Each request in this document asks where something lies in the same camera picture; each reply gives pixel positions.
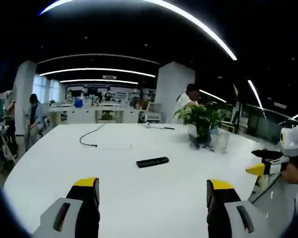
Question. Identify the long curved ceiling light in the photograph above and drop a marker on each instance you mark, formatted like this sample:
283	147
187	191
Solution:
188	18

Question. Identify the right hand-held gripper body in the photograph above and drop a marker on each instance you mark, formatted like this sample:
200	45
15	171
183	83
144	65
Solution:
291	141

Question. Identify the blue box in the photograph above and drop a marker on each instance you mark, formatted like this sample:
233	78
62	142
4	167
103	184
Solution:
78	103

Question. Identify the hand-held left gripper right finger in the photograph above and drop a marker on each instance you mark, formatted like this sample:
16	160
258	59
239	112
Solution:
228	218

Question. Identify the person's right hand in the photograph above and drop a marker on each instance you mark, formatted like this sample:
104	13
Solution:
296	173

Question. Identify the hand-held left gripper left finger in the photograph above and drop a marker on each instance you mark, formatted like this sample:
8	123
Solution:
69	218

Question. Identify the white counter cabinets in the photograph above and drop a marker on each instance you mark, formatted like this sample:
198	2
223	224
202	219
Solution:
89	115

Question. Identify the black remote control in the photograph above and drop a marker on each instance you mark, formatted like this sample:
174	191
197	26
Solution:
152	162

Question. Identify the small white device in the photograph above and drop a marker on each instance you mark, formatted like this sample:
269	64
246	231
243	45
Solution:
147	125

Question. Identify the green potted plant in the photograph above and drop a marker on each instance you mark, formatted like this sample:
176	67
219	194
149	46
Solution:
203	116

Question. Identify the white office chair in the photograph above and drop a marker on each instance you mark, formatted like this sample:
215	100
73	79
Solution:
154	112

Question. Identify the small flat black object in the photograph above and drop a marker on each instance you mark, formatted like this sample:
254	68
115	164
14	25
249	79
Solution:
169	128

